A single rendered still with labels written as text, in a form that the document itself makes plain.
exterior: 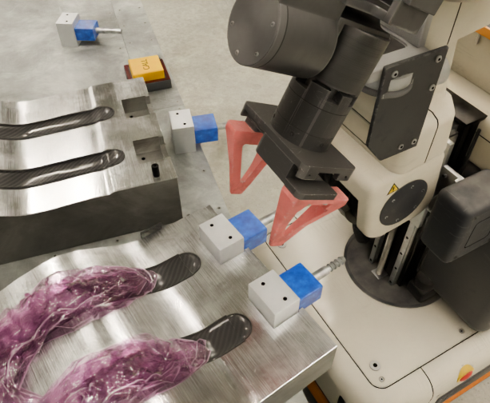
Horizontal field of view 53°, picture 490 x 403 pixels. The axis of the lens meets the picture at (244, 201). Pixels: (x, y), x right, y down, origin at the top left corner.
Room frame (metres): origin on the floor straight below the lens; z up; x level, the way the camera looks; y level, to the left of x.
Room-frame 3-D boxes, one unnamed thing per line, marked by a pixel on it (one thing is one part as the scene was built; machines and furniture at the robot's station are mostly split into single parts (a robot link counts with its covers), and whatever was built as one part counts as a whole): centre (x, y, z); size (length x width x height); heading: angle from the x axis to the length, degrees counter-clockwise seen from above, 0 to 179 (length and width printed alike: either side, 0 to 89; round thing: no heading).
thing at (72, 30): (1.01, 0.33, 0.83); 0.13 x 0.05 x 0.05; 87
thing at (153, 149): (0.54, 0.13, 0.87); 0.05 x 0.05 x 0.04; 18
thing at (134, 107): (0.65, 0.17, 0.87); 0.05 x 0.05 x 0.04; 18
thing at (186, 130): (0.67, 0.06, 0.83); 0.13 x 0.05 x 0.05; 103
